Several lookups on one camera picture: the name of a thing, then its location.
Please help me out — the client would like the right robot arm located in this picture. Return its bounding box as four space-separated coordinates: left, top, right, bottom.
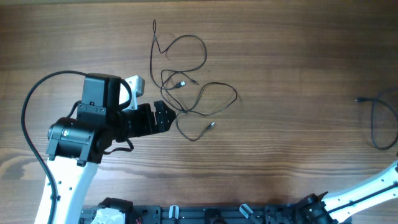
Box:
296 161 397 223

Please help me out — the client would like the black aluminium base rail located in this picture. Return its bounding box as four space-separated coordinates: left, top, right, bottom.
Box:
78 204 338 224

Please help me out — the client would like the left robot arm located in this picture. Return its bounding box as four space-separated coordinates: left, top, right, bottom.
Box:
35 73 176 223

